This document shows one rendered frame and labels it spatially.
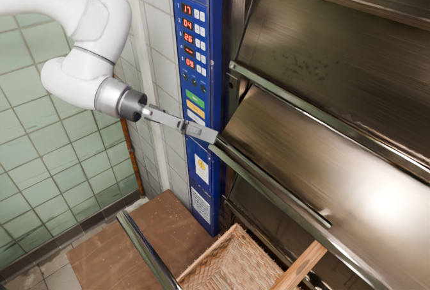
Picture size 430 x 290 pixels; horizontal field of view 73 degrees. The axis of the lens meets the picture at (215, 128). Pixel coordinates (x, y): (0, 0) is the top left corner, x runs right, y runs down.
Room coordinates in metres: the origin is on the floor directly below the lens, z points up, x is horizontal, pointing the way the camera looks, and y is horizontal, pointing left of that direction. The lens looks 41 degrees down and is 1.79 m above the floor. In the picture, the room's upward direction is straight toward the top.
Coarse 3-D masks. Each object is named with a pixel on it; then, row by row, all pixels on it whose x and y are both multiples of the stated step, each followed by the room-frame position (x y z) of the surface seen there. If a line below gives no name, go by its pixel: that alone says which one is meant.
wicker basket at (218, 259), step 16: (240, 224) 0.55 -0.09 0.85; (224, 240) 0.51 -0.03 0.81; (240, 240) 0.51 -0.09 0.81; (208, 256) 0.47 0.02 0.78; (224, 256) 0.52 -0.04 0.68; (240, 256) 0.49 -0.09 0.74; (256, 256) 0.45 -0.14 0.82; (192, 272) 0.42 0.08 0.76; (208, 272) 0.47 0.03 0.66; (224, 272) 0.49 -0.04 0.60; (240, 272) 0.45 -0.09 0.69; (256, 272) 0.43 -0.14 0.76; (272, 272) 0.40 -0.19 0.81; (192, 288) 0.42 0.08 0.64; (208, 288) 0.44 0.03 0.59; (224, 288) 0.43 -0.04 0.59; (240, 288) 0.42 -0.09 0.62; (256, 288) 0.40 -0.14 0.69
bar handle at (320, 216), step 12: (228, 144) 0.49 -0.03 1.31; (240, 156) 0.45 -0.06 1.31; (252, 156) 0.47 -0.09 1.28; (252, 168) 0.42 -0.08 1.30; (276, 180) 0.38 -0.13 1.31; (288, 192) 0.35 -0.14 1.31; (300, 204) 0.32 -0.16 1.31; (312, 216) 0.30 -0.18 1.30; (324, 216) 0.31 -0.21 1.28; (324, 228) 0.28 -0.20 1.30
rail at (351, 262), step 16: (224, 160) 0.49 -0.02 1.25; (256, 176) 0.44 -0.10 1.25; (272, 192) 0.39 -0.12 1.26; (288, 208) 0.35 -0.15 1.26; (304, 224) 0.31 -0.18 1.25; (320, 240) 0.28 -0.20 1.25; (336, 256) 0.25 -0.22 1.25; (352, 256) 0.25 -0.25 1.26; (368, 272) 0.22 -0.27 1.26; (384, 288) 0.19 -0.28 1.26
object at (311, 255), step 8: (312, 248) 0.29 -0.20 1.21; (320, 248) 0.29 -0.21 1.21; (304, 256) 0.27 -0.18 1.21; (312, 256) 0.27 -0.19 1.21; (320, 256) 0.27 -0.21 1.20; (296, 264) 0.25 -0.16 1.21; (304, 264) 0.25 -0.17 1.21; (312, 264) 0.26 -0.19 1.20; (288, 272) 0.24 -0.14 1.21; (296, 272) 0.24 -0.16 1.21; (304, 272) 0.24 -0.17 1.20; (280, 280) 0.22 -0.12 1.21; (288, 280) 0.22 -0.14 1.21; (296, 280) 0.22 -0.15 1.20; (272, 288) 0.21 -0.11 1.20; (280, 288) 0.21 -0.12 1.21; (288, 288) 0.21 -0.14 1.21
